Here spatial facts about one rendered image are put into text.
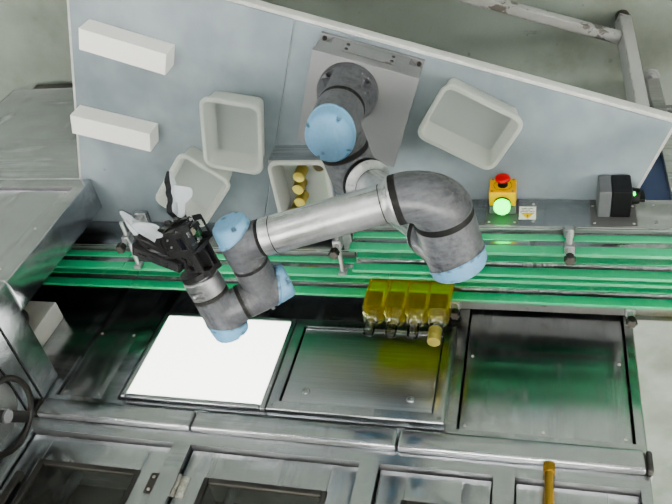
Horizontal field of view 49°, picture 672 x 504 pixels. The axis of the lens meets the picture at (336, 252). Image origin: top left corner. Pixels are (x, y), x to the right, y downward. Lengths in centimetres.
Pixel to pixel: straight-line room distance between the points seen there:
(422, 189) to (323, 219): 19
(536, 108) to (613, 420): 79
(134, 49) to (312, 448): 112
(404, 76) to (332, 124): 26
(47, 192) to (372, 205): 139
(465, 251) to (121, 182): 133
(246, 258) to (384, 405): 68
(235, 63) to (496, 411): 113
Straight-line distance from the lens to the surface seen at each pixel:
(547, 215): 202
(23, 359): 222
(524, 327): 215
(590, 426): 193
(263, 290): 146
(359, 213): 134
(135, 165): 234
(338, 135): 164
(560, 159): 201
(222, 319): 148
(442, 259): 138
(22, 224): 238
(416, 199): 131
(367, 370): 201
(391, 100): 183
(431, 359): 202
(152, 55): 203
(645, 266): 203
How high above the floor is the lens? 245
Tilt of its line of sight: 48 degrees down
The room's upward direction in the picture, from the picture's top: 161 degrees counter-clockwise
